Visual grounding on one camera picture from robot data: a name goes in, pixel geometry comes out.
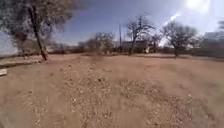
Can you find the low building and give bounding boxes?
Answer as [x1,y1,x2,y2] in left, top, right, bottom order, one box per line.
[121,40,158,54]

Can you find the group of low trees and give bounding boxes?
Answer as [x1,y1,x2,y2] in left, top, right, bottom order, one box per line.
[77,32,116,55]

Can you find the bare dark tree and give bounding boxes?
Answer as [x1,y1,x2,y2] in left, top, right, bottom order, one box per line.
[125,13,156,57]

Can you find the broad bare tree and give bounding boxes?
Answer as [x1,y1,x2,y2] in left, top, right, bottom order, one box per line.
[161,20,199,59]

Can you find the pale gravel dirt ground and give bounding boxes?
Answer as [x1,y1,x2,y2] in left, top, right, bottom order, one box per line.
[0,52,224,128]

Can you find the large leafy tree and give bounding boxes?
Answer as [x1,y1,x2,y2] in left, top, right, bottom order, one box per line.
[0,0,78,62]

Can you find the trees at field edge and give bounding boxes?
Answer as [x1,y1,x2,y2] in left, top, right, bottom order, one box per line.
[196,19,224,58]

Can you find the thin dark pole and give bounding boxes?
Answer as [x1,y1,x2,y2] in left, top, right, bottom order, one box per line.
[118,23,123,54]

